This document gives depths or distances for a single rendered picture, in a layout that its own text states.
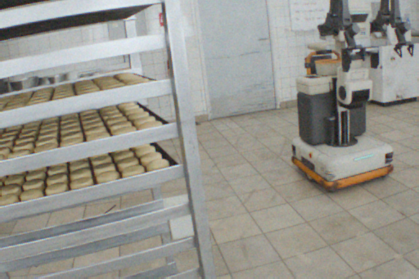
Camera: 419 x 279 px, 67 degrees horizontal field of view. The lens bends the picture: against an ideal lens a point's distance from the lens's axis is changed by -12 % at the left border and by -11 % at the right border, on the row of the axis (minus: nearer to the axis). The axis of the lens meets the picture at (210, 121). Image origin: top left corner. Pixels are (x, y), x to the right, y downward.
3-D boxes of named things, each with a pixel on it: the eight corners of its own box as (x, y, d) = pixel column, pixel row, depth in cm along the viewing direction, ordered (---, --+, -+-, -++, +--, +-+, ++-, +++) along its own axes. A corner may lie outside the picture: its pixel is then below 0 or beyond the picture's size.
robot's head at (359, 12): (331, 13, 236) (338, -3, 224) (355, 12, 240) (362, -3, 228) (341, 27, 228) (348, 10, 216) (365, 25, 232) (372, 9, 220)
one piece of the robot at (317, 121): (297, 150, 298) (291, 52, 277) (350, 139, 308) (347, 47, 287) (316, 164, 266) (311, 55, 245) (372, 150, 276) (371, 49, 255)
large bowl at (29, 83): (7, 95, 376) (5, 83, 373) (16, 91, 413) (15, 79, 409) (36, 89, 383) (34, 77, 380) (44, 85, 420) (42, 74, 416)
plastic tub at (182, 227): (165, 218, 246) (161, 199, 242) (195, 212, 251) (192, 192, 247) (172, 240, 218) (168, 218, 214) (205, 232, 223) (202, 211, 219)
